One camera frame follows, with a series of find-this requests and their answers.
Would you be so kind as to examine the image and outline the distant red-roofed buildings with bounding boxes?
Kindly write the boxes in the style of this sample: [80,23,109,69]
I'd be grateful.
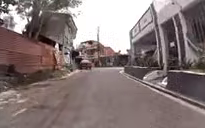
[74,39,130,68]

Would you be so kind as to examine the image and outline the dark car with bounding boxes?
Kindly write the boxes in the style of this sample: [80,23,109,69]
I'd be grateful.
[78,59,93,71]

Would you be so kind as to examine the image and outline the thin utility pole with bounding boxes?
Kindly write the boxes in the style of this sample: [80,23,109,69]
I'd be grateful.
[95,25,101,67]

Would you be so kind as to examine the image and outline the grey asphalt road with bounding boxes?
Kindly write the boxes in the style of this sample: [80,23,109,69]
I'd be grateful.
[0,67,205,128]

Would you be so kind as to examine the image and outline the grey house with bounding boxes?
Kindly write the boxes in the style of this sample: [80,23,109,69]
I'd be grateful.
[24,11,78,66]

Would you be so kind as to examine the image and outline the white building with columns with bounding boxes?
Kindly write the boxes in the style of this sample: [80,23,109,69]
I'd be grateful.
[128,0,205,71]

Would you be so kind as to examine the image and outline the tall tree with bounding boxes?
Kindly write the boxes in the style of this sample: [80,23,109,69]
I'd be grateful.
[0,0,83,40]

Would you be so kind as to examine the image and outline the rusty corrugated metal fence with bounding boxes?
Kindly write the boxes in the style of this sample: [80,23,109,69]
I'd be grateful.
[0,25,59,75]

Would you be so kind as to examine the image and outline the dirt and rubble verge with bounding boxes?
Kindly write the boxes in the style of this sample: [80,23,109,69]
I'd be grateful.
[0,68,80,111]

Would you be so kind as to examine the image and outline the low dark wall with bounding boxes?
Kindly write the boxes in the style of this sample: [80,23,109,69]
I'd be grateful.
[123,65,205,108]

